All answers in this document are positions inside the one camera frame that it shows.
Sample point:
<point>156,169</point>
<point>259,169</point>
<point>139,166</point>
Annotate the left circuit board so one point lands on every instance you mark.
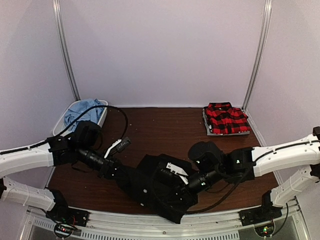
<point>62,231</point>

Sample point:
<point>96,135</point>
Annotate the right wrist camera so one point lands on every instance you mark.
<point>172,175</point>

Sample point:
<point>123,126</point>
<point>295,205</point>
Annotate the front aluminium rail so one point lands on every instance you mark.
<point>220,225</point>

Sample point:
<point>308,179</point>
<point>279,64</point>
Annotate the circuit board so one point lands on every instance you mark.
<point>62,231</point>
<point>264,230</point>

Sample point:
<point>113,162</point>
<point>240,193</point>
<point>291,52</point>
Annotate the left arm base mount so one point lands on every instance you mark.
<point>61,212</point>

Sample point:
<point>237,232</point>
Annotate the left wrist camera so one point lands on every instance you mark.
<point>118,146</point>

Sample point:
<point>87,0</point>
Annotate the right aluminium frame post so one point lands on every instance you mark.
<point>264,30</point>

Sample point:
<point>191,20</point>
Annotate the right circuit board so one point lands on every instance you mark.
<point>264,230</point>

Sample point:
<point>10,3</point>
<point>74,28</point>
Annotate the black long sleeve shirt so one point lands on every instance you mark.
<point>143,186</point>

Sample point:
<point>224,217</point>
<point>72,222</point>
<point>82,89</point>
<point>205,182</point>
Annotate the white plastic basin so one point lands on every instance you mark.
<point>96,115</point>

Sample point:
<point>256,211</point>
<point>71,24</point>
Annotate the red black plaid shirt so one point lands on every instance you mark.
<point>223,118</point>

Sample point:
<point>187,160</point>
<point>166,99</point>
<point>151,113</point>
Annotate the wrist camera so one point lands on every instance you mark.
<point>172,175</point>
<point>118,146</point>

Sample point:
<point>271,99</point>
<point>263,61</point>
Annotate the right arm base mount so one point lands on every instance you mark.
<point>265,212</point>

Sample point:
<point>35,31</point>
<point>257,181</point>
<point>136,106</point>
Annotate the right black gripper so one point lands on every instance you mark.
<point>186,198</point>

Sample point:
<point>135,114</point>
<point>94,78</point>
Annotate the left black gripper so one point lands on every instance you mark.
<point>104,170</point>

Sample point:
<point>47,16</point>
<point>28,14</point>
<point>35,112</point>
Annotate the left aluminium frame post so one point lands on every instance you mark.
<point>64,49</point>

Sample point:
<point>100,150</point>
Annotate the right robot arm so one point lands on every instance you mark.
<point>249,163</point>

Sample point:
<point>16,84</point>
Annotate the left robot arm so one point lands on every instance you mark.
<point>52,152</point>

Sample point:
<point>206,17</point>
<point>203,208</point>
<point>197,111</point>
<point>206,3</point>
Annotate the aluminium frame post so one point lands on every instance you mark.
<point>64,49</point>
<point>264,30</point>

